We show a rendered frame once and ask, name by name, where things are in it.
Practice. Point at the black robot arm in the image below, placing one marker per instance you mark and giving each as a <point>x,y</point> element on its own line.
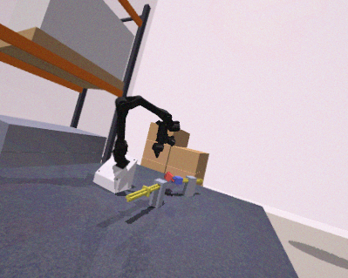
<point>123,105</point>

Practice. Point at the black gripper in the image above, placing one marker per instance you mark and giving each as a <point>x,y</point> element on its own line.
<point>158,147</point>

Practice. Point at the yellow square bar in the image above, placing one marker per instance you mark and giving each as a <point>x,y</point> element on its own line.
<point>157,193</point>

